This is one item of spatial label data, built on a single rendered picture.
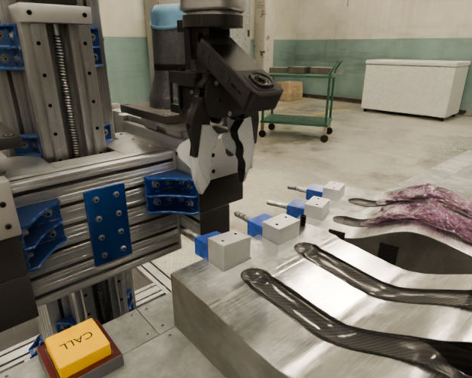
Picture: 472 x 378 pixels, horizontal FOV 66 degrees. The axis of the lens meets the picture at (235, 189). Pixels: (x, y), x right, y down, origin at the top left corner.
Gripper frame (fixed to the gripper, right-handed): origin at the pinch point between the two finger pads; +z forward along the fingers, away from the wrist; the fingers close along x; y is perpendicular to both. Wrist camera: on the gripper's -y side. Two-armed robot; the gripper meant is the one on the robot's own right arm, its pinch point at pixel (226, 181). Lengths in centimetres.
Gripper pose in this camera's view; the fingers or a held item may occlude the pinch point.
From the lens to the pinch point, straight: 48.2
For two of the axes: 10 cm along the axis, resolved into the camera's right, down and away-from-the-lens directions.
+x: -7.6, 2.4, -6.0
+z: 0.0, 9.3, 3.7
